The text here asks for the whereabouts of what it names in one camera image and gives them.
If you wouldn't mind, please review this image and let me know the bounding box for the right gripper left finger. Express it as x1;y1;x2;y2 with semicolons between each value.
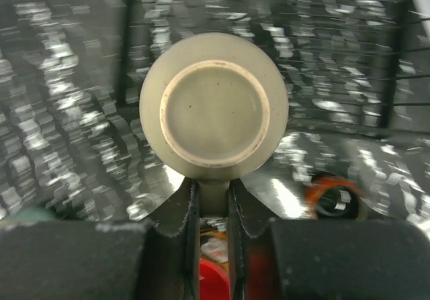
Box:
1;179;198;299

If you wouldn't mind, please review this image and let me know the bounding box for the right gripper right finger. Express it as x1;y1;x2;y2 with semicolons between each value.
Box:
227;180;429;299

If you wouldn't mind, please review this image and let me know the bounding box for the black mug red inside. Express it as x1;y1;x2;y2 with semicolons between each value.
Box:
200;231;263;300

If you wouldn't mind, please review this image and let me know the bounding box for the orange glazed mug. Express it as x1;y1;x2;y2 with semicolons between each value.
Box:
304;174;368;220

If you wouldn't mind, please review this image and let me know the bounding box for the small beige cup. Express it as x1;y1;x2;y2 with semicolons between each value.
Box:
139;32;289;217

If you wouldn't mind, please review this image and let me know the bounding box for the teal ceramic mug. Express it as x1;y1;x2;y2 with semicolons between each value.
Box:
1;207;57;223

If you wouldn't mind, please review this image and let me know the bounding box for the black wire dish rack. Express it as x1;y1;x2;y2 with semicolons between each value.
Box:
114;0;429;138

